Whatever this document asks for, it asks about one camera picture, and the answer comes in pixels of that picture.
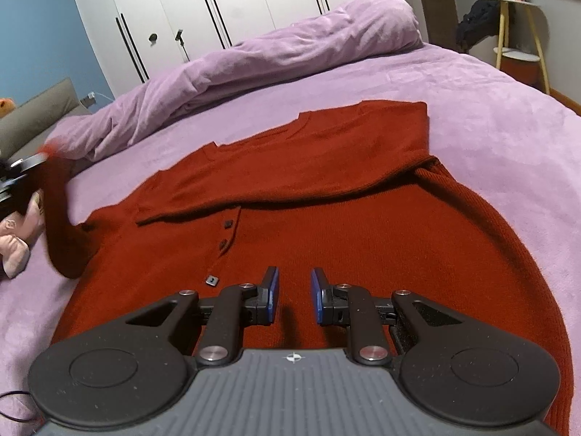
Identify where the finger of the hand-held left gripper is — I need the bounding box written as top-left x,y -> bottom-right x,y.
8,153 -> 49,177

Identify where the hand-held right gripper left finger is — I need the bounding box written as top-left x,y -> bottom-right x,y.
122,267 -> 280,367

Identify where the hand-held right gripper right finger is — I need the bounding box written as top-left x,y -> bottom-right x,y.
310,267 -> 459,367

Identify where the red knit cardigan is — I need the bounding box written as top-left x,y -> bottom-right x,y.
40,99 -> 573,436

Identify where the pink plush toy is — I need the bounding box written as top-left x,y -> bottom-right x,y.
0,191 -> 47,280

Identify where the grey padded headboard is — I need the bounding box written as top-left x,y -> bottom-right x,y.
0,77 -> 94,157

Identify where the purple duvet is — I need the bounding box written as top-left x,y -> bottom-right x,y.
48,0 -> 425,162

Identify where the purple bed sheet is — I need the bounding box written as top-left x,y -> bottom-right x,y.
0,44 -> 581,436

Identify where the white wardrobe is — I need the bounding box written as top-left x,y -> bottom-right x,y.
66,0 -> 386,86

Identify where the black clothing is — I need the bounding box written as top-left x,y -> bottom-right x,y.
456,0 -> 504,54

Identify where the yellow wooden side table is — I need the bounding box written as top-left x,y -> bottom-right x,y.
480,0 -> 553,97

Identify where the black cable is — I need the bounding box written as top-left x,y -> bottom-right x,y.
0,389 -> 45,424

